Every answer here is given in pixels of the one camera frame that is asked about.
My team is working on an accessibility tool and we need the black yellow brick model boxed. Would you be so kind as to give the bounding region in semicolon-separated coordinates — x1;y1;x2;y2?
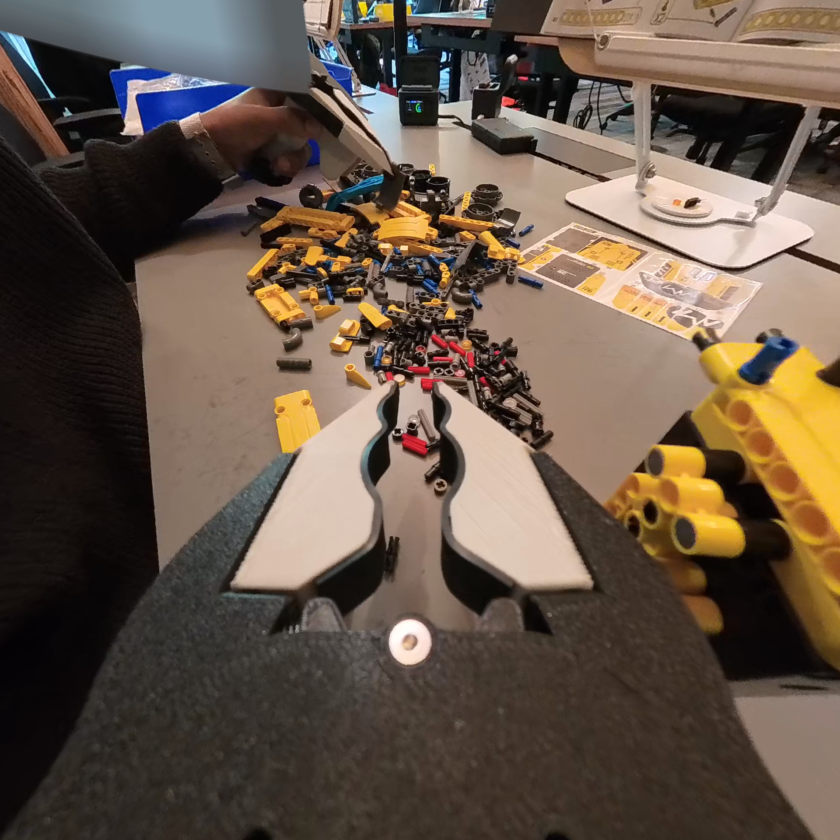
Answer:
603;331;840;682

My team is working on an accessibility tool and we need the white book stand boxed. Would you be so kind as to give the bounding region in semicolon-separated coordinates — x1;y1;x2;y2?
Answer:
564;33;840;270

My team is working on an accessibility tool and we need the person's left hand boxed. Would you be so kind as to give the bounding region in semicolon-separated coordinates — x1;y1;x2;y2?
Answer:
201;99;321;187

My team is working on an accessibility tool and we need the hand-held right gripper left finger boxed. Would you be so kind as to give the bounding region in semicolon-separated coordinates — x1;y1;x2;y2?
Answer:
228;382;401;618

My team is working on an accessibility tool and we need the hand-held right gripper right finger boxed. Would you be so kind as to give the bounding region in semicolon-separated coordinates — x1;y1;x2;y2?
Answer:
433;379;593;618

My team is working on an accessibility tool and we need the instruction booklet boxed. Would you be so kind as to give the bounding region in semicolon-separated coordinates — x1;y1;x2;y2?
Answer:
537;0;840;48

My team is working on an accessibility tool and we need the yellow holed body panel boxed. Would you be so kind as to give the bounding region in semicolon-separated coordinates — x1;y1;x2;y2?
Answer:
252;283;309;326

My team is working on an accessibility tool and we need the yellow sticker sheet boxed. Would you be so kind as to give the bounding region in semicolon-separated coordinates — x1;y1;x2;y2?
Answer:
515;222;764;338

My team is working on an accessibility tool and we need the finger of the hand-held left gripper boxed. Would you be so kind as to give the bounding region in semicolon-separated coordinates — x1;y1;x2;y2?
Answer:
290;91;395;181
314;64;401;176

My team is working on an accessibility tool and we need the black charger with display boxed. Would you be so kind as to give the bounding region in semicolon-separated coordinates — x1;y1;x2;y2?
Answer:
397;56;440;124

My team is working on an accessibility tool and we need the yellow flat panel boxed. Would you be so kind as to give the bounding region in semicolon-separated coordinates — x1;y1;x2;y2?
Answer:
274;391;321;454

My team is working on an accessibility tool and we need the yellow curved panel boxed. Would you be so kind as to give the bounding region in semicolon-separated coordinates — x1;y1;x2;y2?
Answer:
376;216;439;245

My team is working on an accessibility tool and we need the black power adapter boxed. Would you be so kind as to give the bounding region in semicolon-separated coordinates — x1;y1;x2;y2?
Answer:
470;118;540;155

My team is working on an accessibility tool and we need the small black device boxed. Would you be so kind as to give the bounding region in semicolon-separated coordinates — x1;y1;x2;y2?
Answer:
470;81;508;121

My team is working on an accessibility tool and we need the heap of black red pins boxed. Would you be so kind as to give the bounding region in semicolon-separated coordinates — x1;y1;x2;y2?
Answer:
365;323;555;490

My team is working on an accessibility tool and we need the person's left forearm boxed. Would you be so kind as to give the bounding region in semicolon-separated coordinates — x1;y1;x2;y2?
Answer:
32;121;225;283

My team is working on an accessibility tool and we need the blue plastic bin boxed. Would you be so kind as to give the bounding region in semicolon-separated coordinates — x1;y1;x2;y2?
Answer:
108;64;252;135

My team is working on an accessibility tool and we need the pile of mixed toy bricks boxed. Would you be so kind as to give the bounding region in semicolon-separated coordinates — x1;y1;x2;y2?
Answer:
246;160;547;328

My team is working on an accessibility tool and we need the teal curved piece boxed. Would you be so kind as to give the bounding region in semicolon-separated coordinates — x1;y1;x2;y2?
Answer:
324;173;389;212

